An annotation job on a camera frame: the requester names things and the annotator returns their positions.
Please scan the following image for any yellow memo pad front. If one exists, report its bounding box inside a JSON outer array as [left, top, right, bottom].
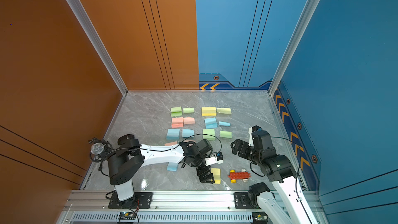
[[211, 168, 221, 184]]

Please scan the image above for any yellow memo pad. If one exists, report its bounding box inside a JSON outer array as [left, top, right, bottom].
[[211, 168, 221, 184], [202, 107, 217, 116]]

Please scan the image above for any blue memo pad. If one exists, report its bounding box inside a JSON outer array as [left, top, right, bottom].
[[166, 129, 180, 140], [204, 117, 218, 129], [167, 163, 178, 172]]

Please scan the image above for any green memo pad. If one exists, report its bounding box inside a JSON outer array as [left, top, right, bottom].
[[171, 106, 182, 117], [202, 129, 216, 141]]

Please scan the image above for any torn blue memo page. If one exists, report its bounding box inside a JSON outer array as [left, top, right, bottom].
[[181, 129, 195, 138]]

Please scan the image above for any torn yellow memo page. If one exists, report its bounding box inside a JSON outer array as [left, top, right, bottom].
[[216, 108, 232, 114]]

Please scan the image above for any pink fanned memo pad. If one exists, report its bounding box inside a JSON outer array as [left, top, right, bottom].
[[171, 117, 184, 129]]

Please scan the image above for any torn green memo page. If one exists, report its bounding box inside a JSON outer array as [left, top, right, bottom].
[[183, 108, 195, 114]]

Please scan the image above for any torn pink memo page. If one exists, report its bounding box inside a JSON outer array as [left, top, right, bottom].
[[183, 117, 195, 125]]

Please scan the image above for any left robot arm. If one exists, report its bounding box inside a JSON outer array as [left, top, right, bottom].
[[105, 135, 215, 202]]

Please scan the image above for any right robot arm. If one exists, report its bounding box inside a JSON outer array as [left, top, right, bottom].
[[231, 126, 318, 224]]

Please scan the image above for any red toy car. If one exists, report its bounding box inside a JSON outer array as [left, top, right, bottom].
[[228, 169, 251, 184]]

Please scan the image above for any right circuit board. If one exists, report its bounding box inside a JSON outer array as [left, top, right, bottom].
[[252, 212, 268, 224]]

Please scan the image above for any circuit board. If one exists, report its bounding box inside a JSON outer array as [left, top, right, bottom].
[[252, 212, 268, 224], [118, 212, 138, 222]]

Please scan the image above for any left circuit board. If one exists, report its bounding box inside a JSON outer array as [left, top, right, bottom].
[[118, 212, 138, 222]]

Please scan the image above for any black microphone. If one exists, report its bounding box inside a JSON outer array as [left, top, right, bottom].
[[88, 138, 113, 172]]

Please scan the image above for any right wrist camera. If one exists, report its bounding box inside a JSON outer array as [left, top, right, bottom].
[[248, 125, 262, 146]]

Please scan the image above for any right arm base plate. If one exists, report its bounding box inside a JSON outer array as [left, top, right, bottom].
[[234, 192, 258, 209]]

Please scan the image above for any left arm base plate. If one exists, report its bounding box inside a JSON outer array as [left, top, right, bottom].
[[105, 190, 153, 209]]

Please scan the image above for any aluminium front rail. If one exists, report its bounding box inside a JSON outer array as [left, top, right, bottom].
[[57, 190, 328, 224]]

